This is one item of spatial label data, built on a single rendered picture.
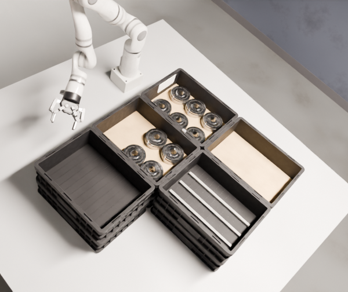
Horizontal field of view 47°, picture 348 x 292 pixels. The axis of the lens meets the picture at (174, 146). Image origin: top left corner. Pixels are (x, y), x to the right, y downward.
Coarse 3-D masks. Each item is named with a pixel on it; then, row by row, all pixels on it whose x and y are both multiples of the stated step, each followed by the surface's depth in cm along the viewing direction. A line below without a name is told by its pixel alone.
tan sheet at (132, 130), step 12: (132, 120) 193; (144, 120) 195; (108, 132) 186; (120, 132) 188; (132, 132) 189; (144, 132) 191; (120, 144) 184; (144, 144) 187; (156, 156) 184; (168, 168) 182
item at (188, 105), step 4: (188, 100) 204; (192, 100) 205; (196, 100) 206; (200, 100) 206; (188, 104) 203; (204, 104) 205; (188, 108) 201; (192, 108) 201; (204, 108) 203; (192, 112) 200; (196, 112) 201; (200, 112) 202
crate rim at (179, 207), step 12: (180, 168) 172; (168, 180) 167; (252, 192) 173; (264, 204) 171; (192, 216) 160; (264, 216) 167; (204, 228) 158; (252, 228) 163; (216, 240) 157; (240, 240) 159; (228, 252) 155
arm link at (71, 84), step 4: (68, 84) 173; (72, 84) 173; (76, 84) 173; (80, 84) 174; (68, 88) 172; (72, 88) 172; (76, 88) 172; (80, 88) 174; (60, 92) 178; (76, 92) 172; (80, 92) 174
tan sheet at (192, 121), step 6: (168, 90) 209; (162, 96) 206; (168, 96) 207; (174, 108) 203; (180, 108) 204; (186, 114) 203; (204, 114) 205; (192, 120) 201; (198, 120) 202; (198, 126) 200; (204, 132) 199; (210, 132) 200
